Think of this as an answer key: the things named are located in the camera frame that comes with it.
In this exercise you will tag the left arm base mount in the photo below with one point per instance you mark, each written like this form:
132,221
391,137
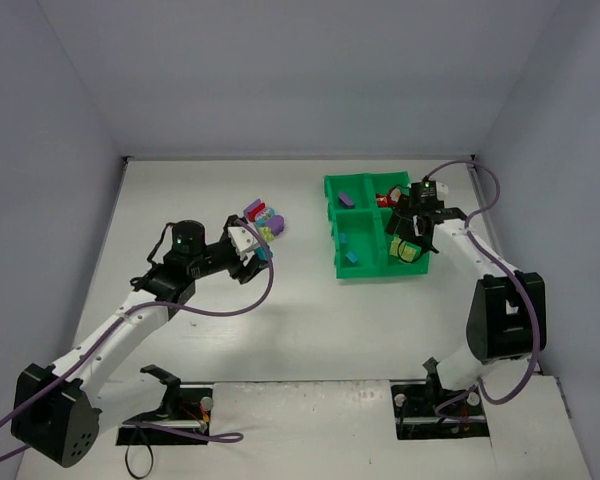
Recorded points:
190,415

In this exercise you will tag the green divided sorting tray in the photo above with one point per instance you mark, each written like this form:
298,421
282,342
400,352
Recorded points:
365,226

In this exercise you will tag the teal printed purple lego stack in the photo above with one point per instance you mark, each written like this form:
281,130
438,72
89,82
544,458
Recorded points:
270,219

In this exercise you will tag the lime green lego brick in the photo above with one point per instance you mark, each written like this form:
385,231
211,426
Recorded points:
409,254

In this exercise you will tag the small teal lego cube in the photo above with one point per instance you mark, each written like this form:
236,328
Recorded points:
351,257

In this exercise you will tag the purple sloped lego brick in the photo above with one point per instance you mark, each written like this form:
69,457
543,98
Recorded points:
345,200

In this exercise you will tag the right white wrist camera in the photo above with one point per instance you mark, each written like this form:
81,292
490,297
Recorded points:
442,190

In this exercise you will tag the red white printed lego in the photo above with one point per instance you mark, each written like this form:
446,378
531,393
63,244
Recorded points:
393,195

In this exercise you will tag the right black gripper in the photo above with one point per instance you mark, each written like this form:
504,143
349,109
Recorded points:
406,230

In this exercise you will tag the small red lego cube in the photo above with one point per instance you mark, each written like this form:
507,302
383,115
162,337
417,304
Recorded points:
383,201

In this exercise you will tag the lime green small lego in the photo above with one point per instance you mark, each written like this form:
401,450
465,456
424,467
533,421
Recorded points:
396,247

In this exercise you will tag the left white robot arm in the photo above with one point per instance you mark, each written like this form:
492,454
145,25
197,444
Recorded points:
61,409

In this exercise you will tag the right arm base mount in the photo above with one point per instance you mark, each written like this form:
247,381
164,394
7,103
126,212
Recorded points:
424,411

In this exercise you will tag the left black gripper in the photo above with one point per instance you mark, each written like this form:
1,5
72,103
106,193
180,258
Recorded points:
237,265

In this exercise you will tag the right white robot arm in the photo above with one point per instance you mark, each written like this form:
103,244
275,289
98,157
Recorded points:
507,315

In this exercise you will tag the purple lego with red brick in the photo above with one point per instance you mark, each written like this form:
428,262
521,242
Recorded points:
253,209

